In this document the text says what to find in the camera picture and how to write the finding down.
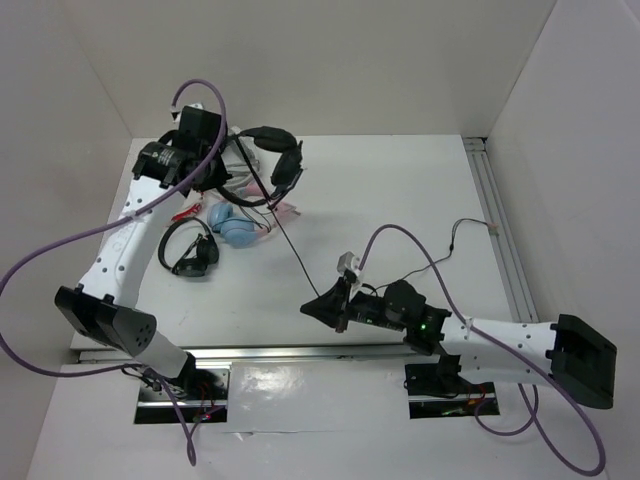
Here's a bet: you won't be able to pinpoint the black headset cable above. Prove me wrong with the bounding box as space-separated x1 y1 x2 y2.
234 134 500 301

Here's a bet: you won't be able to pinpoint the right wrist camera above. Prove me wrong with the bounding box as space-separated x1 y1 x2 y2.
337 251 362 291

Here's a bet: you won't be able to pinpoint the pink blue cat-ear headphones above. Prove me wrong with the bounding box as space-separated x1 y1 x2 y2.
207 193 301 248

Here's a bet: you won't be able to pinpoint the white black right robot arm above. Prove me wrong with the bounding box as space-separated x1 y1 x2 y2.
327 279 617 410

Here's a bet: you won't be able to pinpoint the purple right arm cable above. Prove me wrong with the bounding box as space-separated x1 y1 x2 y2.
357 224 609 475

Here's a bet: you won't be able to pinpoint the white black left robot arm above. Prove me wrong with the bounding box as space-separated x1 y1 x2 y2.
54 106 303 399

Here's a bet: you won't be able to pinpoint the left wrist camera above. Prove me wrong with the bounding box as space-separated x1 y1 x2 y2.
169 102 205 125

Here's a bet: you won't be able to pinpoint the small black headphones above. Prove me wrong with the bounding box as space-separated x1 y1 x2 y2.
157 217 220 278

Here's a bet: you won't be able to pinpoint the red headphones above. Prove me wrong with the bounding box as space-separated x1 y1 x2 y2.
171 199 204 223

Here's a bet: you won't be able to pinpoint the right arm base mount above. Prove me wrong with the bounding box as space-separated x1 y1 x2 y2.
403 363 500 419

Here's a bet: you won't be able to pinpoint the aluminium table edge rail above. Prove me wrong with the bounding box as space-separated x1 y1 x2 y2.
77 341 526 364

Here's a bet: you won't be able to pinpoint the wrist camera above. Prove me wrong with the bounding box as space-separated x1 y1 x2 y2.
337 251 362 291
169 102 205 125

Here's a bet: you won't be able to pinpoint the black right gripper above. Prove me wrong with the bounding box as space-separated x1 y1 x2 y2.
300 277 406 334

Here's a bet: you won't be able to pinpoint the grey white headphones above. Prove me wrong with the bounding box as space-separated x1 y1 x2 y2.
221 126 261 191

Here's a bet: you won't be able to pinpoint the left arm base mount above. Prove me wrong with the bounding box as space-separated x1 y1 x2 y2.
126 365 231 425

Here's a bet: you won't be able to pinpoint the black headset with microphone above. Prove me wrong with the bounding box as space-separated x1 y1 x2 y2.
215 126 303 211

